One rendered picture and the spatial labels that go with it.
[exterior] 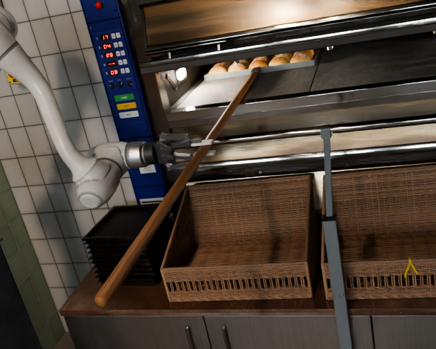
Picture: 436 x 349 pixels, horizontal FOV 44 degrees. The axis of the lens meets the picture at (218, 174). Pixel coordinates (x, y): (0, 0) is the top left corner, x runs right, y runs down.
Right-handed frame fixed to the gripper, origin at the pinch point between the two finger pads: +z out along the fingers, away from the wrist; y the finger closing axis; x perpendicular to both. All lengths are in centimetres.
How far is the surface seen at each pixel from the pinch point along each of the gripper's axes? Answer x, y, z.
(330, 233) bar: 9.8, 28.6, 38.0
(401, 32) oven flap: -35, -21, 64
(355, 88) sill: -51, 1, 47
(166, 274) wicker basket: 0, 49, -25
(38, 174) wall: -51, 24, -103
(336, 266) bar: 10, 41, 39
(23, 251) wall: -44, 62, -122
